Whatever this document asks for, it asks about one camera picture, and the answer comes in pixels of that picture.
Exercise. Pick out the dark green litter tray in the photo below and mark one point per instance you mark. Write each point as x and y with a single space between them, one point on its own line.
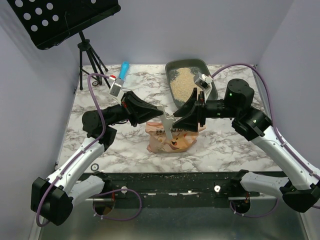
196 65

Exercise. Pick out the beige litter pile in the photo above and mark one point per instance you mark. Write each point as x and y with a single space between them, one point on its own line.
182 84

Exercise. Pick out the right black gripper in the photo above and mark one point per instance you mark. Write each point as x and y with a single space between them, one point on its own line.
200 110

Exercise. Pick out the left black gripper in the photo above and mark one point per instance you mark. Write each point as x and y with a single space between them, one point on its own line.
143 111

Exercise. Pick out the aluminium extrusion rail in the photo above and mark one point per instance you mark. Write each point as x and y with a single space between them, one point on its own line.
260 196

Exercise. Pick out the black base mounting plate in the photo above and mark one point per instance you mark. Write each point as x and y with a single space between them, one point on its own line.
174 190

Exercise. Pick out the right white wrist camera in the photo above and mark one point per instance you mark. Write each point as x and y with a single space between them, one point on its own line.
205 82

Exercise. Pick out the blue cylindrical handle tool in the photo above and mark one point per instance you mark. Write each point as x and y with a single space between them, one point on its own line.
124 69

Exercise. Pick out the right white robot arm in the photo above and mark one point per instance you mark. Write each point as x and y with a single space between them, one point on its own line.
298 188

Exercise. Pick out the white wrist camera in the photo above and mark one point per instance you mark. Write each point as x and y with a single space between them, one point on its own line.
205 82
116 85

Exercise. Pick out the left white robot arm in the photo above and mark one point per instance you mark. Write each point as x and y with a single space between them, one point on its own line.
54 197

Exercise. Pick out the orange cat litter bag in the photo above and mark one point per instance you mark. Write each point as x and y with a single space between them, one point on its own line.
181 140

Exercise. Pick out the black perforated music stand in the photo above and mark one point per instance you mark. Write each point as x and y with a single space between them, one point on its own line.
51 22

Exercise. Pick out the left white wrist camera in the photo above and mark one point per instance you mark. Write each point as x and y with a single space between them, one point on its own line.
116 85

